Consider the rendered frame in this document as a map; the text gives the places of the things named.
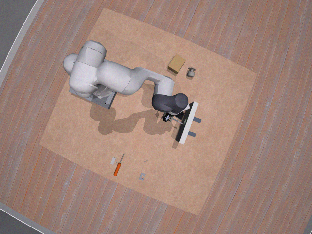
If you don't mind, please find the tan cardboard box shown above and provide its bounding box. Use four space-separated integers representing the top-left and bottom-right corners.
168 54 186 74

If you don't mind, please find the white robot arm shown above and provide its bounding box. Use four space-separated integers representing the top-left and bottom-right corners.
63 40 190 120

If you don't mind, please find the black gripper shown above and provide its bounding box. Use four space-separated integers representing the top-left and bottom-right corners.
163 113 173 122

